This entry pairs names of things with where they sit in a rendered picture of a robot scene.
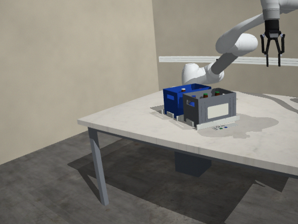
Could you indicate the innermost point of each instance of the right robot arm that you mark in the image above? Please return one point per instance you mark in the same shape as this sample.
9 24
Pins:
235 43

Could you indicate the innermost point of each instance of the blue crate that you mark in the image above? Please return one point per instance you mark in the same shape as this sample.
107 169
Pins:
173 97

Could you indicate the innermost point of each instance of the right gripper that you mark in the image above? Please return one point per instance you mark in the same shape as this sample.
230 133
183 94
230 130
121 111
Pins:
272 25

